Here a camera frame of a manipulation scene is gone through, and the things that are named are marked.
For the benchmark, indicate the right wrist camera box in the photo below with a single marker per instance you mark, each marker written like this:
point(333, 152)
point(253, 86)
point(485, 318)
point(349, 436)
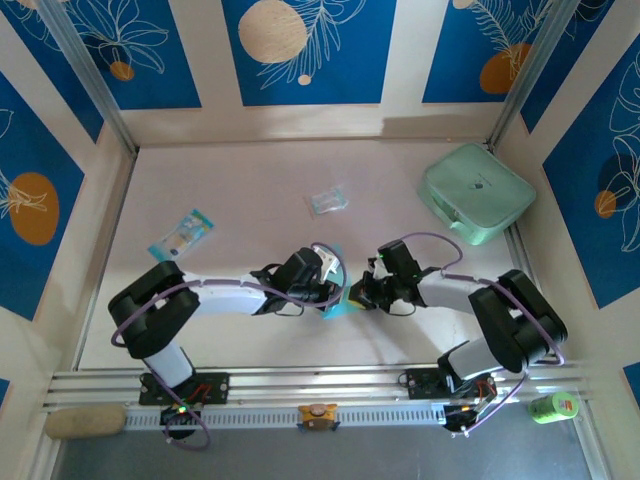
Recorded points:
point(397, 257)

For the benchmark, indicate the aluminium frame post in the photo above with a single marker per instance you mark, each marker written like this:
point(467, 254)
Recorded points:
point(530, 70)
point(90, 75)

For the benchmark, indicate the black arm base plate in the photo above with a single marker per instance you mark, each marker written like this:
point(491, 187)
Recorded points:
point(422, 382)
point(220, 387)

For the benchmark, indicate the light blue paper sheet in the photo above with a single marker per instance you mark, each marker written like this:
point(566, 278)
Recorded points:
point(336, 312)

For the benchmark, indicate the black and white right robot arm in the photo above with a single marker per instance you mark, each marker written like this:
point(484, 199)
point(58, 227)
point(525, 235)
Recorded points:
point(520, 315)

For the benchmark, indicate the mint green zip pouch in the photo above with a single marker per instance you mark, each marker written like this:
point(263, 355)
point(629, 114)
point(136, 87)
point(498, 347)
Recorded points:
point(480, 185)

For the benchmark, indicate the black connector board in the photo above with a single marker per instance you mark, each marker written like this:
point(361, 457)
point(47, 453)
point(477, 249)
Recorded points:
point(180, 415)
point(462, 417)

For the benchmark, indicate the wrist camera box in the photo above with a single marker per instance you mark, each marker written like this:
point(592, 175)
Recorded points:
point(397, 257)
point(302, 265)

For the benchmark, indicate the green cup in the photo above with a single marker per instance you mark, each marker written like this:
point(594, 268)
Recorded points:
point(552, 408)

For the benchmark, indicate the aluminium mounting rail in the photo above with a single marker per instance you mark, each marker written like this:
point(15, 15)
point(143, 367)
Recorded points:
point(320, 382)

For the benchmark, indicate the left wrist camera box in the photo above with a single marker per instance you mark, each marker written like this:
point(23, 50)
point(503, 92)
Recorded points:
point(302, 265)

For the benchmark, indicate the small clear plastic bag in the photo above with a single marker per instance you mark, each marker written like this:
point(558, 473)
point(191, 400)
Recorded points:
point(327, 201)

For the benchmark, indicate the blue printed snack packet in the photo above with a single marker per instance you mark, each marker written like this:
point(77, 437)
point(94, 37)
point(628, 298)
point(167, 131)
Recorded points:
point(185, 234)

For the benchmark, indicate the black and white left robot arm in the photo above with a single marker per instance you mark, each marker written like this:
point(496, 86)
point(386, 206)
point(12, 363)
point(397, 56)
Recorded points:
point(155, 310)

